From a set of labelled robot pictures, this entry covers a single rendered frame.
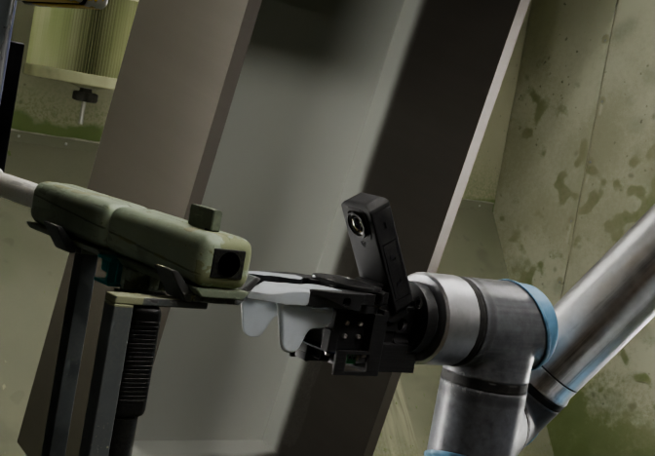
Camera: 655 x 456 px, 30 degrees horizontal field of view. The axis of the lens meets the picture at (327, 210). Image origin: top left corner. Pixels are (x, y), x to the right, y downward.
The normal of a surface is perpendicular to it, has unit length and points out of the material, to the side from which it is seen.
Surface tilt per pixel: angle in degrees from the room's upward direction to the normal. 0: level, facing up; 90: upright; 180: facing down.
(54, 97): 90
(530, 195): 90
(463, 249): 57
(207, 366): 102
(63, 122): 90
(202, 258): 90
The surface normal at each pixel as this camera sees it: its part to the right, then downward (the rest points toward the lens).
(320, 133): 0.55, 0.35
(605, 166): -0.79, -0.11
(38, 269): 0.59, -0.41
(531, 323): 0.62, -0.11
